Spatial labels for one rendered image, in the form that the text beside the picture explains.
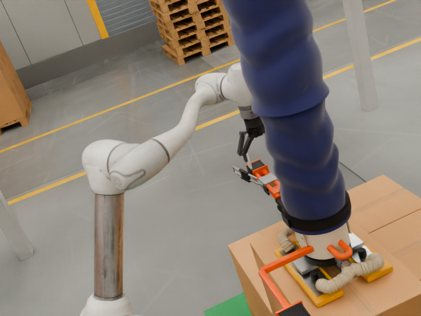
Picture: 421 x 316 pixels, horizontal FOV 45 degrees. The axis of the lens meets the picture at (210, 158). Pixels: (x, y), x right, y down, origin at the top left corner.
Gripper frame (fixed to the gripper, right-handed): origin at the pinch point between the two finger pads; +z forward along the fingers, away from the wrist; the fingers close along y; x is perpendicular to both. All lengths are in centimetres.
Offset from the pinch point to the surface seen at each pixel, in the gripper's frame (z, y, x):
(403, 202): 67, 71, 19
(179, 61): 118, 85, 629
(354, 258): 23, 8, -48
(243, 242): 67, -11, 45
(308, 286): 23, -12, -51
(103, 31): 72, 1, 884
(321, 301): 24, -11, -59
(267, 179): 11.8, -0.1, 4.6
